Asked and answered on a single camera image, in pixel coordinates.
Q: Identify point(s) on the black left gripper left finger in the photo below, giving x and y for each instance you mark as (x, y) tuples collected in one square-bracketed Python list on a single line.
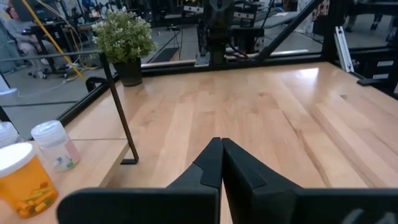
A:
[(140, 205)]

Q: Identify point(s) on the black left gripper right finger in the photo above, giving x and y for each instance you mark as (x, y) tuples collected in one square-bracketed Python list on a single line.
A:
[(295, 205)]

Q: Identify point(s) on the green potted plant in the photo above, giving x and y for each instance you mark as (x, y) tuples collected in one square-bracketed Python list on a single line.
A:
[(124, 37)]

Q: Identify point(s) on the wooden shelf black metal frame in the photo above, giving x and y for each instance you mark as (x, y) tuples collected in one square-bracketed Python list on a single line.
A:
[(99, 155)]

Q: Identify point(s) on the black floor mat hazard stripes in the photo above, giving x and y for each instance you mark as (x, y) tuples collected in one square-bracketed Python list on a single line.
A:
[(164, 55)]

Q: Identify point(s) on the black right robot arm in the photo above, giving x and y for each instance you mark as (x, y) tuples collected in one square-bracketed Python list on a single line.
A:
[(217, 40)]

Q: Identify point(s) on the black aluminium table frame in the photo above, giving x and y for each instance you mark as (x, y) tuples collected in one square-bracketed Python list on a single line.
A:
[(280, 60)]

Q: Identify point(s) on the large orange pill bottle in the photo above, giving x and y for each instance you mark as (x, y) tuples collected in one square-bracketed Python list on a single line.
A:
[(25, 186)]

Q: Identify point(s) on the person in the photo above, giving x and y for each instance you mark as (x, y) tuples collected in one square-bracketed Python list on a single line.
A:
[(21, 31)]

